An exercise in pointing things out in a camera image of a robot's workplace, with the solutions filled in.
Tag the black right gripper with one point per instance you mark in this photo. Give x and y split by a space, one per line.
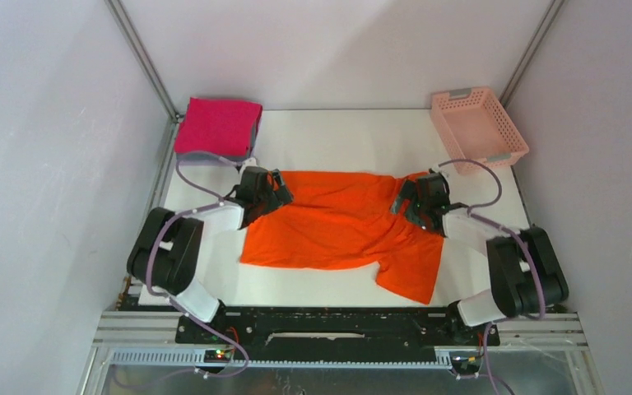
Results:
409 191

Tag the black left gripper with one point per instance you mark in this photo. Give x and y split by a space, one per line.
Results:
278 197

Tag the orange t shirt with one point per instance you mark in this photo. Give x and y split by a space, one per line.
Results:
339 221

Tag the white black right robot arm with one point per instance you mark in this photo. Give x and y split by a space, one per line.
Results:
525 275

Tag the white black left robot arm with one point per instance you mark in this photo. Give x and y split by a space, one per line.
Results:
165 254

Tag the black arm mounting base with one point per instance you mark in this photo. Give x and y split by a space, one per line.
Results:
335 335

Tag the pink plastic basket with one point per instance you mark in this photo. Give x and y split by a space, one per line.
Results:
473 125

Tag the folded magenta t shirt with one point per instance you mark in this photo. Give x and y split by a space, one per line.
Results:
223 110

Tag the left controller board with leds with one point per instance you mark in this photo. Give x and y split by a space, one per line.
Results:
217 356

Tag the right controller board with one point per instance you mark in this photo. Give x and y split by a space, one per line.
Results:
466 365

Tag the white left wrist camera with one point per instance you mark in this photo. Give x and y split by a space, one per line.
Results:
249 162

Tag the aluminium frame rail front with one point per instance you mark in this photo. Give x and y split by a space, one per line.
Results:
154 332

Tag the left aluminium corner post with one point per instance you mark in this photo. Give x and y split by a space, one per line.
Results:
129 31

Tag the aluminium corner post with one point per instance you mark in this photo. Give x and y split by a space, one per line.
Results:
548 19
129 31

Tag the right aluminium corner post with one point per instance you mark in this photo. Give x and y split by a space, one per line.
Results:
548 19

